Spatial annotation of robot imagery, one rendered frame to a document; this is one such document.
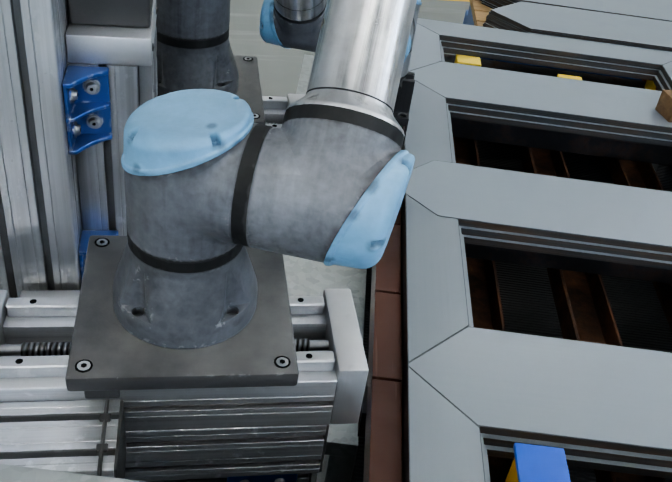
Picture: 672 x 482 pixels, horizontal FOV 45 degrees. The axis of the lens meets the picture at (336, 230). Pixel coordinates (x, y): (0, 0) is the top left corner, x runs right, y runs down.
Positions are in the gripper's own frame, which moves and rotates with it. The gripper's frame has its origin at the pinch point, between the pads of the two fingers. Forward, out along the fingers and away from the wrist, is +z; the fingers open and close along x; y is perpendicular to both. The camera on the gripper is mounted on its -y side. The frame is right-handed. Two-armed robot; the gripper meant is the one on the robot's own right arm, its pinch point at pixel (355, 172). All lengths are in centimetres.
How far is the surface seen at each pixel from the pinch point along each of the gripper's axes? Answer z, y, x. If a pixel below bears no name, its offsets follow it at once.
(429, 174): 0.5, 13.4, 3.2
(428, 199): 0.5, 13.0, -5.0
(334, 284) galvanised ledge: 17.9, -1.1, -10.3
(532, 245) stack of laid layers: 3.2, 31.3, -10.7
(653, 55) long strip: 1, 73, 74
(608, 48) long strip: 1, 62, 74
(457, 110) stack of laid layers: 2.9, 20.9, 34.4
